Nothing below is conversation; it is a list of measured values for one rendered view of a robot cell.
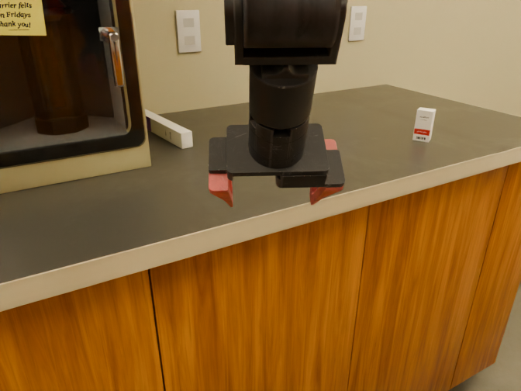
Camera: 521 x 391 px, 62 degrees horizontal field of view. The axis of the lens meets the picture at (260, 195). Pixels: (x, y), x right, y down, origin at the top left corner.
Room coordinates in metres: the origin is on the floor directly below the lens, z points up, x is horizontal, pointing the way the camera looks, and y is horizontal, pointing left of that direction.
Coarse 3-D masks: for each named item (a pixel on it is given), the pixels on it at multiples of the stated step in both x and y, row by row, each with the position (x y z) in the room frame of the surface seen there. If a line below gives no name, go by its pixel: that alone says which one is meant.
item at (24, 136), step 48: (48, 0) 0.76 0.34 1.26; (96, 0) 0.80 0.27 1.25; (0, 48) 0.72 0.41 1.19; (48, 48) 0.76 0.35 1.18; (96, 48) 0.79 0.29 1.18; (0, 96) 0.72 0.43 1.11; (48, 96) 0.75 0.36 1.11; (96, 96) 0.79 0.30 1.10; (0, 144) 0.71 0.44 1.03; (48, 144) 0.74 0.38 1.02; (96, 144) 0.78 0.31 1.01
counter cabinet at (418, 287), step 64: (448, 192) 0.90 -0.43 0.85; (512, 192) 1.02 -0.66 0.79; (192, 256) 0.60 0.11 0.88; (256, 256) 0.65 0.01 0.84; (320, 256) 0.72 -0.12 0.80; (384, 256) 0.81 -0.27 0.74; (448, 256) 0.92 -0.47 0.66; (512, 256) 1.07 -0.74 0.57; (0, 320) 0.46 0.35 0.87; (64, 320) 0.50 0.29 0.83; (128, 320) 0.54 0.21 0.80; (192, 320) 0.59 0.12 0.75; (256, 320) 0.65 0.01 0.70; (320, 320) 0.73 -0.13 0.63; (384, 320) 0.83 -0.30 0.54; (448, 320) 0.95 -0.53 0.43; (0, 384) 0.45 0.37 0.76; (64, 384) 0.49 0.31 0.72; (128, 384) 0.53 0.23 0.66; (192, 384) 0.59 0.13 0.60; (256, 384) 0.65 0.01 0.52; (320, 384) 0.74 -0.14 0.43; (384, 384) 0.85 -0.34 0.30; (448, 384) 0.99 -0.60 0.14
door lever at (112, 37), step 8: (104, 32) 0.80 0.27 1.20; (112, 32) 0.76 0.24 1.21; (104, 40) 0.80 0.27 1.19; (112, 40) 0.76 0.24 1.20; (112, 48) 0.76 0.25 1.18; (112, 56) 0.76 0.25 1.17; (120, 56) 0.76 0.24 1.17; (112, 64) 0.76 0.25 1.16; (120, 64) 0.76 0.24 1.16; (120, 72) 0.76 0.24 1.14; (120, 80) 0.76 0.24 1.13
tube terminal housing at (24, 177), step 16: (144, 112) 0.84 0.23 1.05; (144, 144) 0.84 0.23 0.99; (64, 160) 0.76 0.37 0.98; (80, 160) 0.78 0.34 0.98; (96, 160) 0.79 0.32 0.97; (112, 160) 0.80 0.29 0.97; (128, 160) 0.82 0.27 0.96; (144, 160) 0.83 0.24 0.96; (0, 176) 0.71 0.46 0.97; (16, 176) 0.72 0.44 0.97; (32, 176) 0.73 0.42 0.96; (48, 176) 0.75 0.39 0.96; (64, 176) 0.76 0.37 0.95; (80, 176) 0.77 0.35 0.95; (0, 192) 0.71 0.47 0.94
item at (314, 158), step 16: (240, 128) 0.45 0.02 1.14; (256, 128) 0.38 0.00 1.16; (272, 128) 0.38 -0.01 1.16; (288, 128) 0.38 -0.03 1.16; (304, 128) 0.39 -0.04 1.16; (320, 128) 0.45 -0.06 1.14; (240, 144) 0.43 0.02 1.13; (256, 144) 0.40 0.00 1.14; (272, 144) 0.38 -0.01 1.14; (288, 144) 0.38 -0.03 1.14; (304, 144) 0.41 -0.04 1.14; (320, 144) 0.43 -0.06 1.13; (240, 160) 0.41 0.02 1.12; (256, 160) 0.41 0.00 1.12; (272, 160) 0.39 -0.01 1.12; (288, 160) 0.40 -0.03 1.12; (304, 160) 0.41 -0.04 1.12; (320, 160) 0.41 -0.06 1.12
